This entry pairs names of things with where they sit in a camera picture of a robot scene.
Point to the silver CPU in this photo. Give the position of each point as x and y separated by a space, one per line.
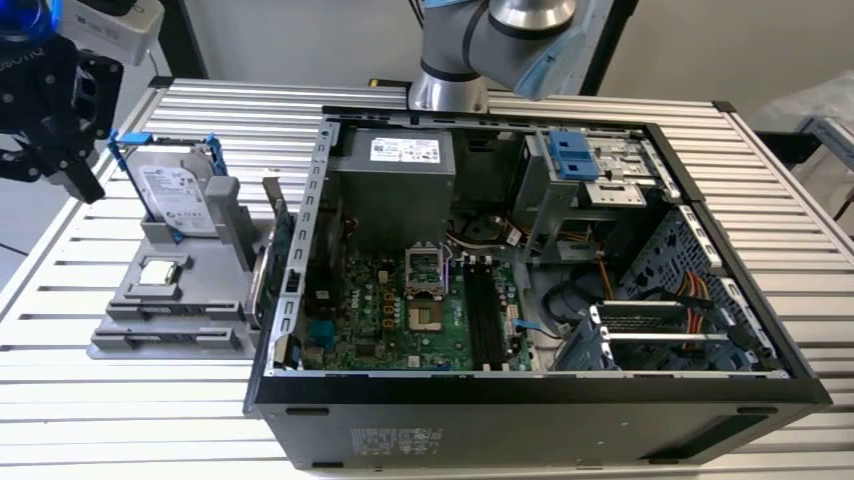
157 272

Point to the black vertical post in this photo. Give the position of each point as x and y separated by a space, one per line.
609 45
186 45

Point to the silver disk bay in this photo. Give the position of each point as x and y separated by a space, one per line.
640 317

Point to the blue plastic drive latch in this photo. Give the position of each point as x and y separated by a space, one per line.
572 160

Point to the yellow tipped black bar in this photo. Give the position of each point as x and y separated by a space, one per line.
393 84

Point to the black cooling fan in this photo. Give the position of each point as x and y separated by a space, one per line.
327 240

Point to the black PC case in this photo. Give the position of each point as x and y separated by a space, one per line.
467 425

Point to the wrist device with blue light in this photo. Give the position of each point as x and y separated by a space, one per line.
22 20

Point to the green graphics card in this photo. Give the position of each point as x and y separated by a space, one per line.
283 235

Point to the plastic covered shelf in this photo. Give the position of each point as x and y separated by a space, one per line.
820 105

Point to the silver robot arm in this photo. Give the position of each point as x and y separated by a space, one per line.
453 45

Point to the grey parts rack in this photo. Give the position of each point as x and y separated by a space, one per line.
206 280

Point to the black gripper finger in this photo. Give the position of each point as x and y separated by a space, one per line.
26 160
96 110

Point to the green motherboard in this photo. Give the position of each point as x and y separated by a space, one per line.
363 325

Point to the grey power supply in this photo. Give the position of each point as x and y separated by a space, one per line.
393 200

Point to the silver drive cage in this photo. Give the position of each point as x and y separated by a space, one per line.
613 195

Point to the black metal bracket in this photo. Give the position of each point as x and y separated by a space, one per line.
787 147

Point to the CPU socket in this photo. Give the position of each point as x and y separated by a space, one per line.
425 316

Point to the hard disk in blue carrier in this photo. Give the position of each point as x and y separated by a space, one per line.
169 190

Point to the dark RAM stick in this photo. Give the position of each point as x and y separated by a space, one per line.
166 338
169 308

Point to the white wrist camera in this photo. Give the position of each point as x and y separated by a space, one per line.
106 25

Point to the black RAM slot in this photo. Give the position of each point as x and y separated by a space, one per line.
491 315
473 315
481 315

